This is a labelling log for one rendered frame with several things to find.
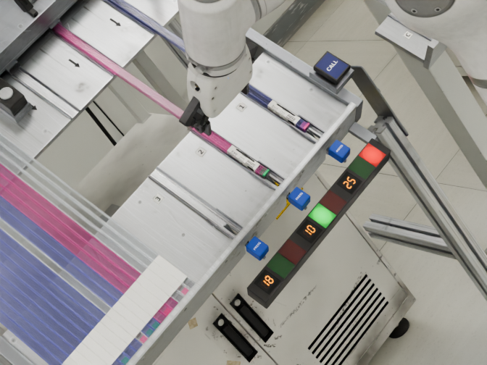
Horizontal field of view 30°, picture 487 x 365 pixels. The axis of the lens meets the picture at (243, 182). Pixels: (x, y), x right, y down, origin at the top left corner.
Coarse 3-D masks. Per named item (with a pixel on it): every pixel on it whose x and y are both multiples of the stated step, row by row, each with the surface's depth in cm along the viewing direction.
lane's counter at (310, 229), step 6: (306, 222) 148; (300, 228) 148; (306, 228) 148; (312, 228) 148; (318, 228) 148; (300, 234) 147; (306, 234) 147; (312, 234) 147; (318, 234) 147; (312, 240) 147
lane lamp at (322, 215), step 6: (318, 204) 150; (312, 210) 149; (318, 210) 149; (324, 210) 149; (312, 216) 149; (318, 216) 149; (324, 216) 149; (330, 216) 149; (318, 222) 148; (324, 222) 148
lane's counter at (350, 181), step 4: (348, 172) 152; (344, 176) 151; (348, 176) 151; (352, 176) 151; (340, 180) 151; (344, 180) 151; (348, 180) 151; (352, 180) 151; (356, 180) 151; (360, 180) 151; (340, 184) 151; (344, 184) 151; (348, 184) 151; (352, 184) 151; (356, 184) 151; (344, 188) 151; (348, 188) 150; (352, 188) 150; (356, 188) 150; (352, 192) 150
